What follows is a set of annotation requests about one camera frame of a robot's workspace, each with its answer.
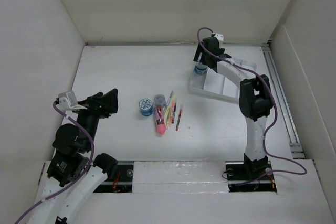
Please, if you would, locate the red gel pen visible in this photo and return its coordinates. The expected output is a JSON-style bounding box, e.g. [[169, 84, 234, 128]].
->
[[175, 105, 183, 131]]

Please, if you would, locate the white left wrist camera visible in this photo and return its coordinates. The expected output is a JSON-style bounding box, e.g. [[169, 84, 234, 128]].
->
[[58, 90, 86, 111]]

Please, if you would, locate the clear marker tube pink cap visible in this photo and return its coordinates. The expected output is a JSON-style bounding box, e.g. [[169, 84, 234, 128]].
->
[[153, 106, 166, 135]]

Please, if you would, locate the white compartment organizer tray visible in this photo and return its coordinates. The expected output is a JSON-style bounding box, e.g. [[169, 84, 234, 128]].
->
[[188, 58, 257, 104]]

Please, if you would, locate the blue cleaning gel jar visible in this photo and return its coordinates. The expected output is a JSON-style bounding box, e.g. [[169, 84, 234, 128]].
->
[[139, 98, 153, 116], [194, 62, 208, 75]]

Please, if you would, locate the blue highlighter pen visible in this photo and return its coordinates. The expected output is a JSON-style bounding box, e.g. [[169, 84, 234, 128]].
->
[[165, 90, 174, 109]]

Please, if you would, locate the black gel pen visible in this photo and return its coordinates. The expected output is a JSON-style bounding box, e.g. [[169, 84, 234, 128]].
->
[[172, 99, 177, 125]]

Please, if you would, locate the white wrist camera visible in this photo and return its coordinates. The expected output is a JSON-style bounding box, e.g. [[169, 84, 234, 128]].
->
[[211, 33, 224, 44], [58, 90, 86, 111]]

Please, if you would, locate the yellow highlighter pen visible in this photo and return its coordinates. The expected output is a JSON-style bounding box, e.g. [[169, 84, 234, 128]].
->
[[165, 92, 177, 114]]

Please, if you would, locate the cream highlighter pen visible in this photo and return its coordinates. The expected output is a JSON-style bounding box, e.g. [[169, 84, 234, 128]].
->
[[164, 104, 171, 123]]

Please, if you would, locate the clear jar of paper clips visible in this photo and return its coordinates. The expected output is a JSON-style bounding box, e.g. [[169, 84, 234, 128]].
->
[[153, 94, 166, 107]]

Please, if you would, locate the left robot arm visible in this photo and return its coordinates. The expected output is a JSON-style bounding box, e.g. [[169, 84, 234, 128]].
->
[[27, 89, 118, 223]]

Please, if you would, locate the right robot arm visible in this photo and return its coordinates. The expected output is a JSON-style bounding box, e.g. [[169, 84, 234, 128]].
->
[[194, 36, 273, 185]]

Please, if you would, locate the orange highlighter pen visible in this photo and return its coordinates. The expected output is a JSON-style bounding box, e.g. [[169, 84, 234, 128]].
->
[[168, 101, 175, 127]]

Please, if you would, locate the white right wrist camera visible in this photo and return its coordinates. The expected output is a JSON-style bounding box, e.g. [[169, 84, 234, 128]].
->
[[211, 33, 224, 44]]

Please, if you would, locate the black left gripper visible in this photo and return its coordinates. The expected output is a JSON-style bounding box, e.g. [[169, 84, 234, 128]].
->
[[72, 87, 118, 150]]

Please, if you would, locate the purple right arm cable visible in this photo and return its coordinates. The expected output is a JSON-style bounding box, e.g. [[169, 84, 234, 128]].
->
[[196, 26, 308, 186]]

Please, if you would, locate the aluminium side rail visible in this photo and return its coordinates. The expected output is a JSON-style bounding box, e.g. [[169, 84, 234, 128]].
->
[[261, 44, 306, 159]]

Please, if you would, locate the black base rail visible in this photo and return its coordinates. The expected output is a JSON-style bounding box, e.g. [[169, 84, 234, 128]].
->
[[95, 161, 277, 194]]

